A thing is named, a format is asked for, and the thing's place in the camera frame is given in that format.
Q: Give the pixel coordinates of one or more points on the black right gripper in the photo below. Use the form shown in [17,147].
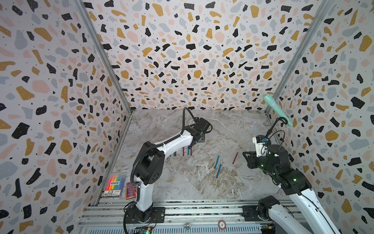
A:
[252,162]

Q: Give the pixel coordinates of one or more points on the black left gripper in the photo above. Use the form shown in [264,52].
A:
[204,138]

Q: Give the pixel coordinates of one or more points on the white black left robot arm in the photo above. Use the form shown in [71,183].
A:
[148,165]

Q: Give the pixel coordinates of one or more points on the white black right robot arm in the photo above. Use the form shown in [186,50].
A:
[274,161]

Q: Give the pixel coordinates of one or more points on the mint green microphone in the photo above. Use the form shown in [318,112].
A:
[269,100]

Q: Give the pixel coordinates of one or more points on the purple orange small box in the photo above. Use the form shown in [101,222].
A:
[131,191]

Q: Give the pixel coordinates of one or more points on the rainbow knife set package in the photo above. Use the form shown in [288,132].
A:
[115,185]

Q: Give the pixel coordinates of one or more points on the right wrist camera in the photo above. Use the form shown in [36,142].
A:
[260,142]

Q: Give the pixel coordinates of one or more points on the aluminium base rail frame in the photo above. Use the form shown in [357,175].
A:
[197,217]

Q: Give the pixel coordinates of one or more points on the aluminium corner post left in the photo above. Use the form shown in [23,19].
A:
[79,5]

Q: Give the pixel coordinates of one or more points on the aluminium corner post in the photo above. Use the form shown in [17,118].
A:
[79,5]
[312,30]

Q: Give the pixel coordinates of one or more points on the aluminium corner post right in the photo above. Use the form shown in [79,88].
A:
[312,30]

